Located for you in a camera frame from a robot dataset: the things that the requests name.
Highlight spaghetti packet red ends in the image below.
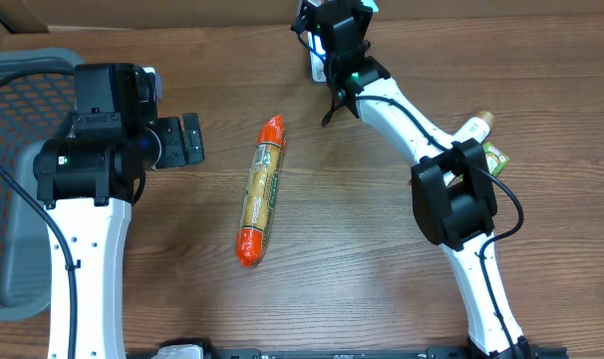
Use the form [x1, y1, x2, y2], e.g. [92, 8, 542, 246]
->
[235, 115, 286, 267]

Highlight white tube gold cap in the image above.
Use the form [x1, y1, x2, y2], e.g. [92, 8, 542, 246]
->
[453, 111, 496, 144]

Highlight green drink carton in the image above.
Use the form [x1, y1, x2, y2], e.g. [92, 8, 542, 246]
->
[482, 142, 509, 177]

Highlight teal snack packet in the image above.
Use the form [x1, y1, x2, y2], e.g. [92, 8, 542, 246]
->
[362, 0, 379, 13]

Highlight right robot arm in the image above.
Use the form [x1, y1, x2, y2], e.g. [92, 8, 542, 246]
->
[291, 0, 532, 358]

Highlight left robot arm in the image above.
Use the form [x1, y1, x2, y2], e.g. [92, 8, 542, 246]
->
[33, 63, 205, 358]

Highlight white barcode scanner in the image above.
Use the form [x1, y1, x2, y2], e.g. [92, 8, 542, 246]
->
[307, 32, 326, 83]

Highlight grey plastic basket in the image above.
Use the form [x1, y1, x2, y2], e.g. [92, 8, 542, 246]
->
[0, 48, 83, 321]

